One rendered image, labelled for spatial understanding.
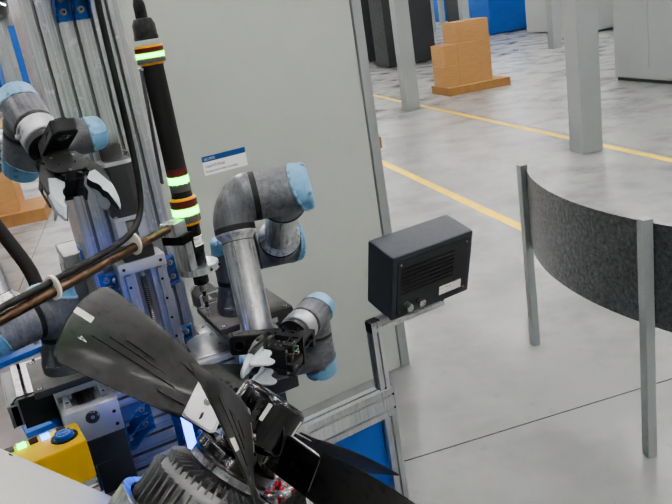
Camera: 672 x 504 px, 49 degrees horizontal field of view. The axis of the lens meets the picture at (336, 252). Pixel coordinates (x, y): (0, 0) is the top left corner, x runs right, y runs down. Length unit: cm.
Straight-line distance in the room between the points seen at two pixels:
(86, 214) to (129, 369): 100
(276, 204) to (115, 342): 62
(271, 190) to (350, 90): 181
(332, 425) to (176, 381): 76
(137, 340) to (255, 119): 210
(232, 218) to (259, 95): 160
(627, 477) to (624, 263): 81
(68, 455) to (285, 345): 50
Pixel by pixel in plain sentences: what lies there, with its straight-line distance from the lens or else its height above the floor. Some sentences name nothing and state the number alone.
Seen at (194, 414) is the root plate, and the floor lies 125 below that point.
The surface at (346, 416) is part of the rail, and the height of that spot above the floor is 84.
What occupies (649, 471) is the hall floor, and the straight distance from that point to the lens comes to 313.
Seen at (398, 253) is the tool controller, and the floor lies 123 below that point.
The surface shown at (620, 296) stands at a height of 63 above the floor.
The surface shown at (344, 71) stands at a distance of 343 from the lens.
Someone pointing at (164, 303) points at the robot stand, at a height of 110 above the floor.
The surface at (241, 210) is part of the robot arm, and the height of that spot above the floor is 143.
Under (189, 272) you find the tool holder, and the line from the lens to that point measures 121.
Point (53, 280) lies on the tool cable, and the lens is 100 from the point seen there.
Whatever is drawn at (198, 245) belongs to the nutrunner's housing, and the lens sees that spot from 122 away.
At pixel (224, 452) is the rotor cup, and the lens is 121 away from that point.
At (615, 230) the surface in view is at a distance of 291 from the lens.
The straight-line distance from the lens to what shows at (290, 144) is 331.
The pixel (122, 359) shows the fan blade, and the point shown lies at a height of 136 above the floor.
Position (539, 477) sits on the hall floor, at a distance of 307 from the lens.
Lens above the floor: 183
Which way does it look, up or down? 18 degrees down
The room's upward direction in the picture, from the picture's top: 9 degrees counter-clockwise
